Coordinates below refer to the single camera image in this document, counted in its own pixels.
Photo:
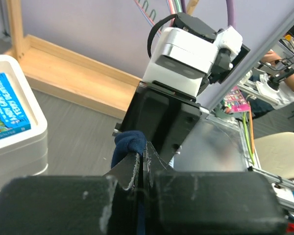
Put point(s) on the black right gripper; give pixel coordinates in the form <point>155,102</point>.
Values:
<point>164,114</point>

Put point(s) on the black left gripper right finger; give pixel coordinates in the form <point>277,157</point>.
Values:
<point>208,203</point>

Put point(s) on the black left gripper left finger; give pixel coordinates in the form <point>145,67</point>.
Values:
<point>72,205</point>

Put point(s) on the navy blue t shirt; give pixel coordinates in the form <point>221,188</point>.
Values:
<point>128,142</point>

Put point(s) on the wooden clothes rack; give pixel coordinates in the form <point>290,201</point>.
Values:
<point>89,52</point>

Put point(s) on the white drawer unit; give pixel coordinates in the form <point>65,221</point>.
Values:
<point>25,153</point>

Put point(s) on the beige chair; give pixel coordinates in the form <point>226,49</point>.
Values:
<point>276,154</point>

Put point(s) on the blue treehouse paperback book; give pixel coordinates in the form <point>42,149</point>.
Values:
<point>13,118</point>

